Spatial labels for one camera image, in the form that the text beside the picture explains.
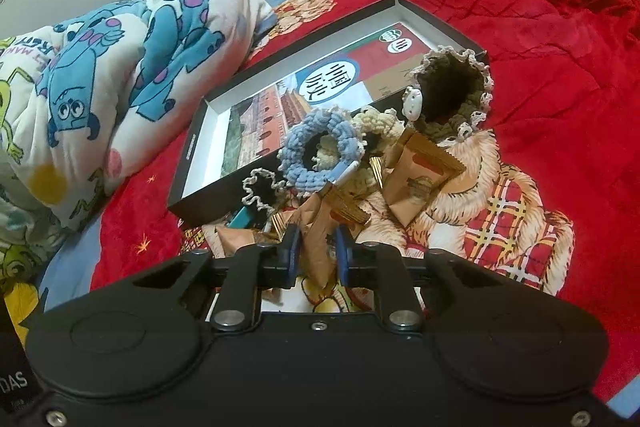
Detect brown triangular snack packet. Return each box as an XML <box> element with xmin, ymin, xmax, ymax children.
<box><xmin>290</xmin><ymin>183</ymin><xmax>370</xmax><ymax>288</ymax></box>
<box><xmin>382</xmin><ymin>128</ymin><xmax>465</xmax><ymax>228</ymax></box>

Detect black scrunchie white lace edge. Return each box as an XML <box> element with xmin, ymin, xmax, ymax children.
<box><xmin>241</xmin><ymin>168</ymin><xmax>288</xmax><ymax>225</ymax></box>

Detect teal small object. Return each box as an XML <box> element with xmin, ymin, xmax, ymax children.
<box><xmin>227</xmin><ymin>206</ymin><xmax>262</xmax><ymax>229</ymax></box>

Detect blue crochet scrunchie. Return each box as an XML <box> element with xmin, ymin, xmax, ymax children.
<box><xmin>278</xmin><ymin>107</ymin><xmax>366</xmax><ymax>194</ymax></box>

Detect black shallow cardboard box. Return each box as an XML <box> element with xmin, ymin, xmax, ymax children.
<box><xmin>167</xmin><ymin>0</ymin><xmax>488</xmax><ymax>227</ymax></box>

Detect cream crochet scrunchie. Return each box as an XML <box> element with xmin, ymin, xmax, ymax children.
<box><xmin>340</xmin><ymin>106</ymin><xmax>405</xmax><ymax>197</ymax></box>

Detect printed picture sheet in box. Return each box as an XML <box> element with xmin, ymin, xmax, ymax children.
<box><xmin>213</xmin><ymin>23</ymin><xmax>428</xmax><ymax>179</ymax></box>

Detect brown crochet pouch lace trim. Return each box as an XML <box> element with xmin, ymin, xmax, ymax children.
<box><xmin>401</xmin><ymin>46</ymin><xmax>494</xmax><ymax>146</ymax></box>

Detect cartoon monster print quilt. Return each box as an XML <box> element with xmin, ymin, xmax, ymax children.
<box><xmin>0</xmin><ymin>0</ymin><xmax>277</xmax><ymax>233</ymax></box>

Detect red plush blanket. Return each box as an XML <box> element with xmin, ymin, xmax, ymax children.
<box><xmin>89</xmin><ymin>0</ymin><xmax>640</xmax><ymax>405</ymax></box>

